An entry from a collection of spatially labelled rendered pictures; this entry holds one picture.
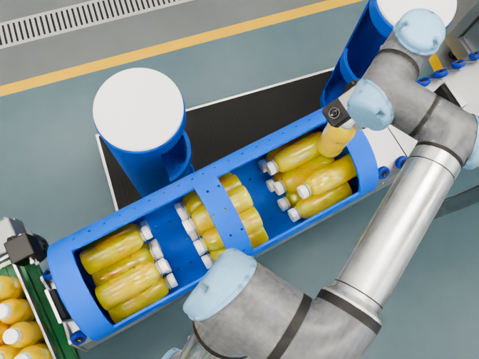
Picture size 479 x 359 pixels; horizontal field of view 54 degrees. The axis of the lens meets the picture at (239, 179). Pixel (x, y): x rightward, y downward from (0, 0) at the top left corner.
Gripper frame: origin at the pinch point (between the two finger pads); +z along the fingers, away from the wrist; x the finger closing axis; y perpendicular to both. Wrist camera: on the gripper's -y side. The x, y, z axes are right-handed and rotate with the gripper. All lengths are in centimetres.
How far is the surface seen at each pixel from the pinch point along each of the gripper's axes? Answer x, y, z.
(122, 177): 53, -56, 128
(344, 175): -7.8, 3.4, 29.2
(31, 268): 15, -90, 54
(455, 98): -2, 50, 35
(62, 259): 6, -73, 21
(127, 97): 46, -40, 40
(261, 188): 2.8, -15.4, 46.8
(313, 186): -6.5, -5.9, 29.5
